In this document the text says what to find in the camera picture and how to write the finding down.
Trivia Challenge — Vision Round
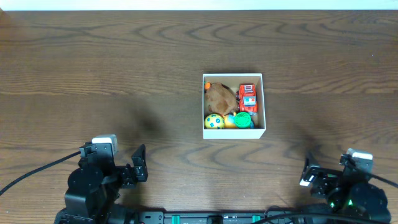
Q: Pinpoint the green ridged disc toy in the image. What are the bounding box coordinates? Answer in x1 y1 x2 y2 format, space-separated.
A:
234 112 252 129

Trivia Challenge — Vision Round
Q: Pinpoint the yellow ball with blue letters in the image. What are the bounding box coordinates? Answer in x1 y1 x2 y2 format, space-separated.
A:
204 113 225 129

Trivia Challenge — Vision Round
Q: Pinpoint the orange and blue duck toy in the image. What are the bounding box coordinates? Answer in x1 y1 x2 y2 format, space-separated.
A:
224 114 254 129

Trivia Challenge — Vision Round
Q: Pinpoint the red toy fire truck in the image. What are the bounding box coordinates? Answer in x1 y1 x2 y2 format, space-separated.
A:
236 83 258 116

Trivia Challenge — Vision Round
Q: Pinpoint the brown plush toy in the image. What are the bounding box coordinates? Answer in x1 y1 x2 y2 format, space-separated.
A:
204 83 238 115

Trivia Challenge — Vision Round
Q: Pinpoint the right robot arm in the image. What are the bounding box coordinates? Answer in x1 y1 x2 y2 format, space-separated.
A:
300 148 391 223

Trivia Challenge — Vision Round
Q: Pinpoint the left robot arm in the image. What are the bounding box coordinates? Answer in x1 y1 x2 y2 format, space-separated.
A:
54 142 148 224

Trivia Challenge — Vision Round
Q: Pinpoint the white cardboard box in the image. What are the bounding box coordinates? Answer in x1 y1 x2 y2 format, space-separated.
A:
202 73 266 139

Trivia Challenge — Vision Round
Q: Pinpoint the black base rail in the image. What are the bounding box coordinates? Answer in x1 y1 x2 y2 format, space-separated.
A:
124 210 343 224

